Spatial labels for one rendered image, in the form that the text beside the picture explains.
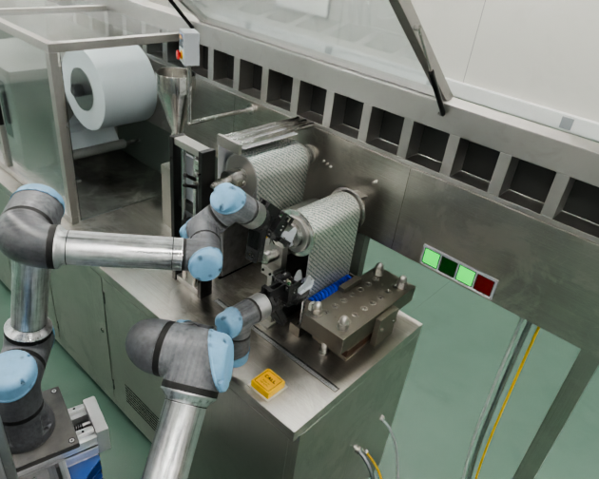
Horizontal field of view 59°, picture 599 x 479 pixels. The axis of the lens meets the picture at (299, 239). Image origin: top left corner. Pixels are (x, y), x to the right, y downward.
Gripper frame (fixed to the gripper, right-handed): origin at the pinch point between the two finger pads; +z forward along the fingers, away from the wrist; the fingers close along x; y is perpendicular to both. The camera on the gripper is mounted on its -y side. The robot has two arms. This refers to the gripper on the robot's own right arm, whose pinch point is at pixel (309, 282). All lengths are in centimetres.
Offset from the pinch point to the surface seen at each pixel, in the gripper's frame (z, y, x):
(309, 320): -6.5, -7.2, -6.9
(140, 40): 10, 50, 102
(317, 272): 2.9, 2.8, -0.2
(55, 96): -25, 33, 102
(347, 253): 18.2, 3.6, -0.2
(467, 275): 29.3, 10.2, -36.4
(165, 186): 3, -1, 79
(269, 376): -24.8, -16.5, -9.2
